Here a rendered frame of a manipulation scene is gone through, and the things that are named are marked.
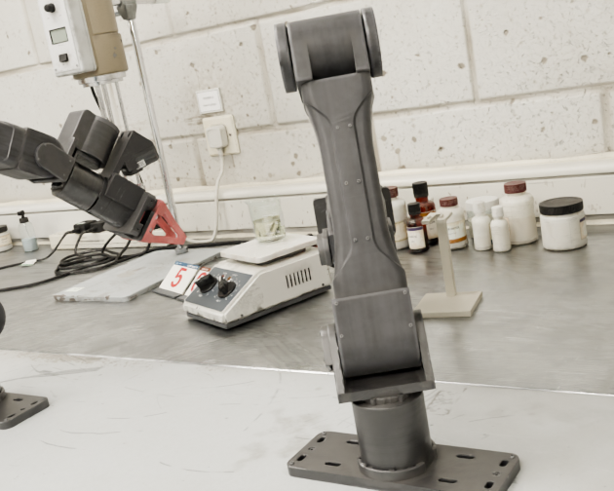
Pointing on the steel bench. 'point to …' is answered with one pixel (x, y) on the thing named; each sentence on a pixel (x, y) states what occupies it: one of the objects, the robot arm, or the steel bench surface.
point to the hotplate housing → (268, 287)
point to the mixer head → (84, 40)
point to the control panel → (218, 289)
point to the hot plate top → (250, 251)
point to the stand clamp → (132, 7)
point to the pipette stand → (453, 307)
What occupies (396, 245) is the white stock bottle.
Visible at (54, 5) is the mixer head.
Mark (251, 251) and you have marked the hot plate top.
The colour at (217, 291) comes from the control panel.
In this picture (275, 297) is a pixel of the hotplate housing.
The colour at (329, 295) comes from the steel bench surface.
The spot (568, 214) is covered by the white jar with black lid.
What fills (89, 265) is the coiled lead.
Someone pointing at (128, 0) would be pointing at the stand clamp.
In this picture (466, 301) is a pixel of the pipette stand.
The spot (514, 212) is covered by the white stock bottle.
